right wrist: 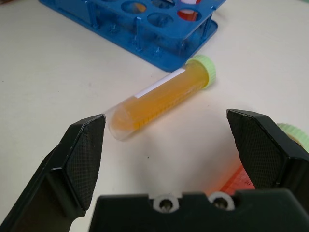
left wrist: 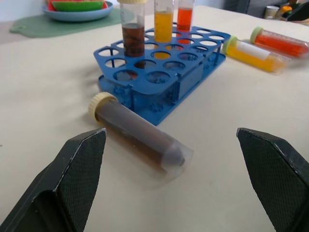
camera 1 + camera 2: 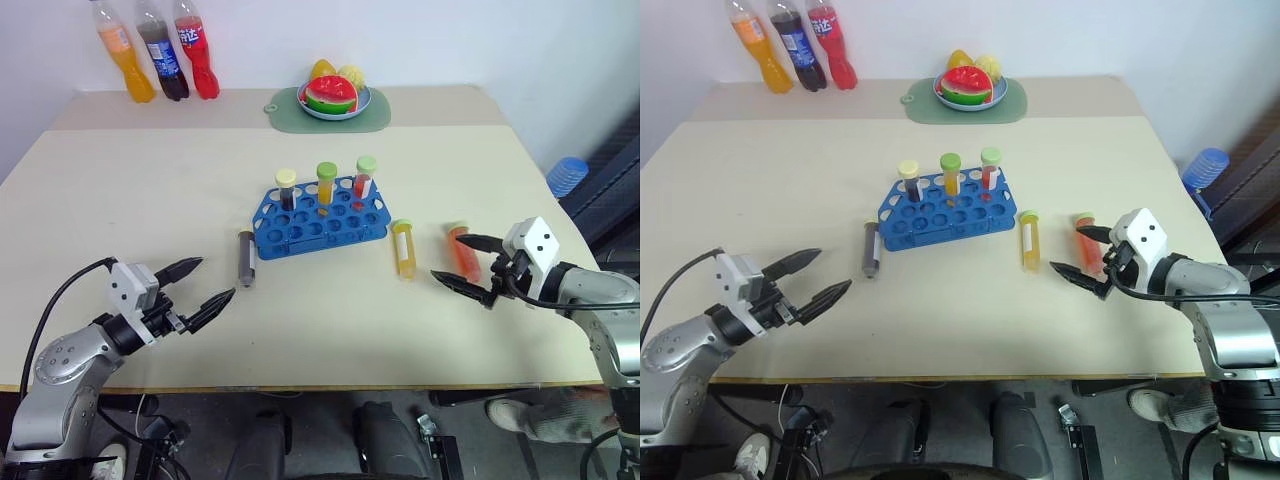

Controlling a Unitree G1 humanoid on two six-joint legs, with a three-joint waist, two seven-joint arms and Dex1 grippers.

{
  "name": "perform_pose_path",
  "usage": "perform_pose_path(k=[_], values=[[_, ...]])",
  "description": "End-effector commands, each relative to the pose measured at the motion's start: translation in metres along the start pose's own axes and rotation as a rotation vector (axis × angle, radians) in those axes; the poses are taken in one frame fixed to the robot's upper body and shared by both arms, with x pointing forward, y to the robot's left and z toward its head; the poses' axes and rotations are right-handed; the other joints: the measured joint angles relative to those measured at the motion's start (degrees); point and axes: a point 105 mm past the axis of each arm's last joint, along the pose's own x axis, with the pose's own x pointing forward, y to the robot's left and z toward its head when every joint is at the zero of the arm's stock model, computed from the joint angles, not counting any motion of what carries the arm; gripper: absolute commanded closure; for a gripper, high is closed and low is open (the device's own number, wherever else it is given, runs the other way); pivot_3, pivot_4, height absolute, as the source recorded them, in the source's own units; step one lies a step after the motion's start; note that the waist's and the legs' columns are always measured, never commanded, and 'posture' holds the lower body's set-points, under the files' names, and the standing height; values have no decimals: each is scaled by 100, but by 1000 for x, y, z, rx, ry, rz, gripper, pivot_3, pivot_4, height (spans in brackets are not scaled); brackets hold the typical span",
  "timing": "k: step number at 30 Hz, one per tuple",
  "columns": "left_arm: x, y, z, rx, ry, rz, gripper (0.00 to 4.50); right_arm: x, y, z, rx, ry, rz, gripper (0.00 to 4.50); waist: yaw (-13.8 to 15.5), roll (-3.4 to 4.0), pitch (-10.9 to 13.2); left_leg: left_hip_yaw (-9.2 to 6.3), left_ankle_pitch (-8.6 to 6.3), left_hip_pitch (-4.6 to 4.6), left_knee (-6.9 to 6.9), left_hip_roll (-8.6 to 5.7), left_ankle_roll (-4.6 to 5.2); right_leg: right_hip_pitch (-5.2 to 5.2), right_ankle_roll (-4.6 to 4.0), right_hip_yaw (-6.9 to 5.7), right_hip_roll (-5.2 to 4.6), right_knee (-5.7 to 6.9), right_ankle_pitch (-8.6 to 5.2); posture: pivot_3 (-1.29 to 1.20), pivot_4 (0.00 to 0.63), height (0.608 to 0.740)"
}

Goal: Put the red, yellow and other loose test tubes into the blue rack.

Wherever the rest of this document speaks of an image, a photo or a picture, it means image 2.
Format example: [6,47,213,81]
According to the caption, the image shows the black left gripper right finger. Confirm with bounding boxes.
[236,127,309,232]

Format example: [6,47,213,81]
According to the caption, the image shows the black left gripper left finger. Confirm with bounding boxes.
[0,128,107,232]

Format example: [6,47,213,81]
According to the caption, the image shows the brown liquid tube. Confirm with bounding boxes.
[117,0,148,58]
[88,91,194,186]

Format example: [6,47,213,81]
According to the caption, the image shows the yellow liquid tube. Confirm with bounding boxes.
[154,0,175,59]
[222,35,291,75]

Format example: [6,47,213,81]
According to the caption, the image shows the orange liquid tube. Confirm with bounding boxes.
[250,26,309,58]
[176,0,196,44]

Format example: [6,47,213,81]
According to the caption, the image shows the blue test tube rack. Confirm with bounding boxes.
[93,26,232,127]

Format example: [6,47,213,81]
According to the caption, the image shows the green silicone mat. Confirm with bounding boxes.
[9,6,136,39]

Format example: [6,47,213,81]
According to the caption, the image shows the black tray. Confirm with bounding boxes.
[281,2,309,25]

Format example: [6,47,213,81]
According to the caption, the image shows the white paper cup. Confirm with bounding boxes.
[265,5,280,20]

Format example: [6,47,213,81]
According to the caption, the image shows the light blue plate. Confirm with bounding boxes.
[42,0,114,22]

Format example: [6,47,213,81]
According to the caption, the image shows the green toy bowl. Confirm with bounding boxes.
[52,0,104,12]

